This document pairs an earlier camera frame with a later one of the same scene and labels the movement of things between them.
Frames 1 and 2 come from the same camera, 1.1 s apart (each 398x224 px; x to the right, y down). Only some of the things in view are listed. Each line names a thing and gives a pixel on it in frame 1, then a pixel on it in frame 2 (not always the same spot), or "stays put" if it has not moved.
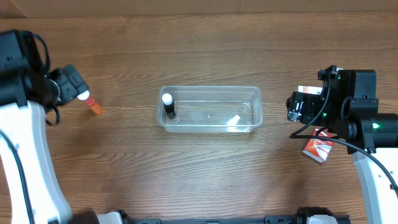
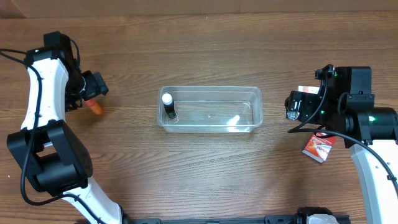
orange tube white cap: x=84 y=96 stays put
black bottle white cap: x=169 y=105 stays put
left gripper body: x=71 y=83 -> x=94 y=86
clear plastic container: x=211 y=109 stays put
